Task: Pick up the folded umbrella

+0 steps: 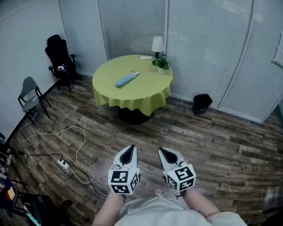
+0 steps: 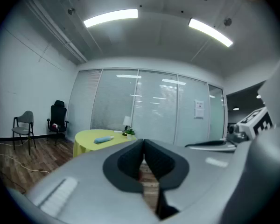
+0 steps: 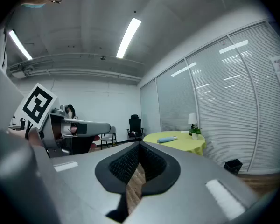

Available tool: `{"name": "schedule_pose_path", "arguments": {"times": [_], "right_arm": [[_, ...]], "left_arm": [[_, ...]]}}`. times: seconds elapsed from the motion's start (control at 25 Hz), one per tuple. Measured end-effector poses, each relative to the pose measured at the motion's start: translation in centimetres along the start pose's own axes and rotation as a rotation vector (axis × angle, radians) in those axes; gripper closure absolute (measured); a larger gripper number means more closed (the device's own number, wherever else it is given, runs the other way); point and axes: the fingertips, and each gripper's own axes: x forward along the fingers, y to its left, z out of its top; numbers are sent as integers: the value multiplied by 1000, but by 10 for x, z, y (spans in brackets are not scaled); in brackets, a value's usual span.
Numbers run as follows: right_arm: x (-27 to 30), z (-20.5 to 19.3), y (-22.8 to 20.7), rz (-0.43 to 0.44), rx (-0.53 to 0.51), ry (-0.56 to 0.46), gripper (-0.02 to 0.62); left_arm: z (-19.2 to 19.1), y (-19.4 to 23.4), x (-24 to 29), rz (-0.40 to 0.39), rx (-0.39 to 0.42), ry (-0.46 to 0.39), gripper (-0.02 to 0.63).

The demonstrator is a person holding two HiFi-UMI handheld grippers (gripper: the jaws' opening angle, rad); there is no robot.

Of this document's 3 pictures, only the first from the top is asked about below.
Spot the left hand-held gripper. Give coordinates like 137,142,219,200
108,144,141,195

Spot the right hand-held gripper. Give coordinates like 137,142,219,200
158,147,197,194

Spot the light blue umbrella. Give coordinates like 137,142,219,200
115,70,141,88

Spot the person's left forearm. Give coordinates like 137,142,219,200
92,191,126,226

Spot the person's right forearm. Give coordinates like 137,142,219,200
182,187,222,218

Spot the person's white shirt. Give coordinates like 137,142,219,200
113,195,248,226

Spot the black trash bin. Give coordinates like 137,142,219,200
191,94,213,116

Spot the round table with green cloth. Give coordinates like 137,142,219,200
92,54,175,125

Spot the green potted plant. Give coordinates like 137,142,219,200
153,57,170,75

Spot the black swivel chair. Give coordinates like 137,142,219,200
14,192,73,226

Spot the white shade table lamp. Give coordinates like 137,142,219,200
151,36,165,65

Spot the grey folding chair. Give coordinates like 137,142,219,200
17,76,52,125

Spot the black office chair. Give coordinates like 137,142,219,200
45,34,83,91

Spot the blue stool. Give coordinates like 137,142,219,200
0,174,19,216

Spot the white drawstring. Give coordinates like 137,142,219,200
126,189,180,215

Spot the white power strip with cables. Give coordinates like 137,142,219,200
17,151,109,197

